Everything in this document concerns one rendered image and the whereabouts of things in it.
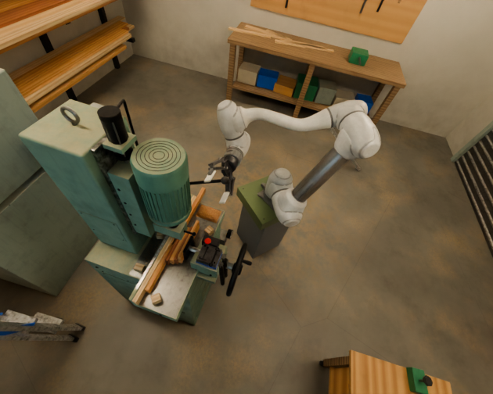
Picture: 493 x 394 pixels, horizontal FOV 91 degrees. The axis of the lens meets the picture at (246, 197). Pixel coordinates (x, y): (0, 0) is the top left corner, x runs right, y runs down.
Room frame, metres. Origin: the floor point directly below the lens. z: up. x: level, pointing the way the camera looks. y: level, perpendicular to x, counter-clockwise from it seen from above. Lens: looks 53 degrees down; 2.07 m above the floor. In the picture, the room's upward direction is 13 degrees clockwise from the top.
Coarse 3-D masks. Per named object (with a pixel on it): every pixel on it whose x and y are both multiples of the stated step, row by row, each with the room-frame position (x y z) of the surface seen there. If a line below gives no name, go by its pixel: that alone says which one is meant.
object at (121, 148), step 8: (104, 112) 0.52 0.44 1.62; (112, 112) 0.53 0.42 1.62; (120, 112) 0.54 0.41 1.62; (104, 120) 0.50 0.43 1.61; (112, 120) 0.51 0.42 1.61; (120, 120) 0.53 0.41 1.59; (104, 128) 0.51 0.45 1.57; (112, 128) 0.51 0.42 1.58; (120, 128) 0.52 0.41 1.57; (112, 136) 0.51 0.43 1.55; (120, 136) 0.52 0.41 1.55; (128, 136) 0.55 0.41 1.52; (104, 144) 0.50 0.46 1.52; (112, 144) 0.50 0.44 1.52; (120, 144) 0.51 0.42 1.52; (128, 144) 0.52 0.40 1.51; (120, 152) 0.49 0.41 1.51; (128, 152) 0.52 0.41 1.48; (120, 160) 0.50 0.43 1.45
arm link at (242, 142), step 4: (244, 132) 0.98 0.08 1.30; (240, 136) 0.93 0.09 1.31; (244, 136) 0.95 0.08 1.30; (248, 136) 1.00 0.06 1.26; (228, 140) 0.91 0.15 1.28; (232, 140) 0.91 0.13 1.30; (236, 140) 0.91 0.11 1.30; (240, 140) 0.92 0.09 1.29; (244, 140) 0.94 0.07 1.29; (248, 140) 0.97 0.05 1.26; (228, 144) 0.91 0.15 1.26; (232, 144) 0.91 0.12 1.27; (236, 144) 0.91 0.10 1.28; (240, 144) 0.91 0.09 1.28; (244, 144) 0.93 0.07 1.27; (248, 144) 0.96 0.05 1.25; (228, 148) 0.90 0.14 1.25; (240, 148) 0.90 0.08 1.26; (244, 148) 0.92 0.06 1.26; (248, 148) 0.95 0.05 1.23; (244, 152) 0.91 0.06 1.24
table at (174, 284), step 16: (192, 224) 0.62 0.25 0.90; (208, 224) 0.65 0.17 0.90; (192, 256) 0.45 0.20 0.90; (176, 272) 0.36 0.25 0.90; (192, 272) 0.37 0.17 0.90; (160, 288) 0.27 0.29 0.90; (176, 288) 0.28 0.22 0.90; (144, 304) 0.19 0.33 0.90; (160, 304) 0.21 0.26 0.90; (176, 304) 0.22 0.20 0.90; (176, 320) 0.16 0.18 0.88
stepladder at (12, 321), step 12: (12, 312) 0.08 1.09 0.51; (0, 324) 0.01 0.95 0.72; (12, 324) 0.02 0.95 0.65; (24, 324) 0.04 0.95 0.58; (36, 324) 0.05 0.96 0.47; (48, 324) 0.07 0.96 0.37; (60, 324) 0.09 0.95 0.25; (72, 324) 0.11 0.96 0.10; (0, 336) -0.03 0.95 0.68; (12, 336) -0.02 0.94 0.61; (24, 336) -0.01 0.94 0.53; (36, 336) 0.00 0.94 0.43; (48, 336) 0.01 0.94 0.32; (60, 336) 0.03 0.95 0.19; (72, 336) 0.05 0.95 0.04
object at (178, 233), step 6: (186, 222) 0.54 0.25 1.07; (156, 228) 0.49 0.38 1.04; (162, 228) 0.49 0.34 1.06; (168, 228) 0.49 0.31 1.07; (174, 228) 0.49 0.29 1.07; (180, 228) 0.50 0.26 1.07; (186, 228) 0.53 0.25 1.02; (168, 234) 0.48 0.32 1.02; (174, 234) 0.48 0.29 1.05; (180, 234) 0.48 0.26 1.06
